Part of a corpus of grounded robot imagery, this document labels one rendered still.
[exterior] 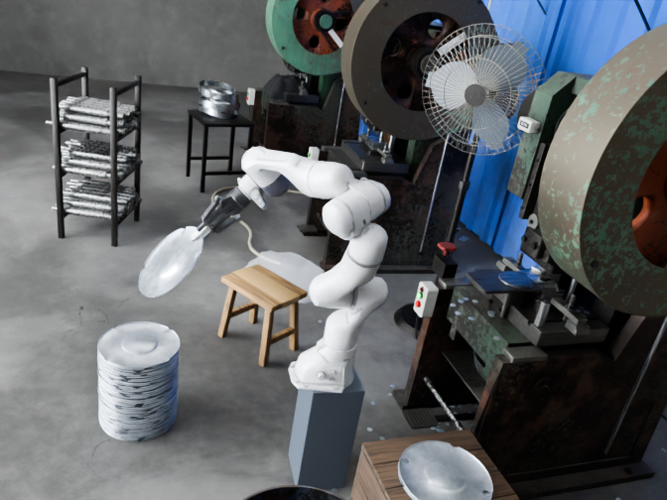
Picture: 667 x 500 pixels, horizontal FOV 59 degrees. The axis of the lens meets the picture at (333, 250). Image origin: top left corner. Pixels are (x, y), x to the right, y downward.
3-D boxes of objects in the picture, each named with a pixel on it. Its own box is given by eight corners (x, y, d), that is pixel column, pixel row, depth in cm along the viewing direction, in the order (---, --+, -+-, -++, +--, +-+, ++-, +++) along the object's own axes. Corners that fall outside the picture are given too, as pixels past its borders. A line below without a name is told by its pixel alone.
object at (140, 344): (132, 379, 202) (132, 378, 202) (80, 343, 216) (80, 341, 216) (196, 346, 225) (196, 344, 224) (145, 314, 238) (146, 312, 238)
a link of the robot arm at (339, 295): (385, 268, 173) (325, 266, 168) (363, 315, 192) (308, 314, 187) (378, 239, 180) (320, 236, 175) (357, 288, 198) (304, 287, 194)
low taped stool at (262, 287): (215, 334, 292) (220, 276, 278) (251, 319, 309) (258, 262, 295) (264, 369, 273) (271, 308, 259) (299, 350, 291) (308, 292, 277)
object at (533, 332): (535, 347, 203) (541, 332, 200) (469, 282, 240) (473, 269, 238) (604, 342, 213) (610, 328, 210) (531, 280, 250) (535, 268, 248)
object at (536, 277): (541, 301, 215) (545, 290, 213) (517, 280, 227) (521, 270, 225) (561, 300, 218) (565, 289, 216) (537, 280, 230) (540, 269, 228)
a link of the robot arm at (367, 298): (380, 350, 196) (395, 286, 186) (327, 350, 191) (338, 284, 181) (371, 331, 206) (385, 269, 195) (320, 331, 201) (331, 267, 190)
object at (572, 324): (575, 335, 202) (585, 310, 197) (545, 309, 216) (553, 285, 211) (589, 334, 204) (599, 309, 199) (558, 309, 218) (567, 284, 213)
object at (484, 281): (475, 322, 210) (485, 290, 204) (457, 302, 222) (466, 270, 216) (533, 319, 219) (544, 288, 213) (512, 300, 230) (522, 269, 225)
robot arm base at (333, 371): (294, 394, 191) (300, 359, 185) (285, 359, 207) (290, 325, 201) (359, 392, 197) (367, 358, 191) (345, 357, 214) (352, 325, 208)
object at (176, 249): (186, 291, 188) (185, 290, 188) (128, 303, 204) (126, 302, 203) (213, 220, 204) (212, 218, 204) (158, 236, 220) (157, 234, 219)
